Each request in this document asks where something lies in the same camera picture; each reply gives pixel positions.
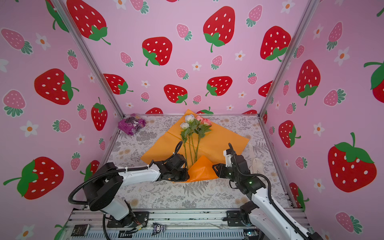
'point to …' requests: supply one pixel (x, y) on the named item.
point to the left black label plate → (80, 230)
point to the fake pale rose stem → (199, 130)
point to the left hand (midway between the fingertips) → (190, 177)
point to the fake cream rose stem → (184, 126)
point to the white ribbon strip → (257, 166)
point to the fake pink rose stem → (208, 124)
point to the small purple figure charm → (157, 228)
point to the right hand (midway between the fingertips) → (212, 167)
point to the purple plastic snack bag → (131, 124)
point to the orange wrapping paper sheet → (202, 154)
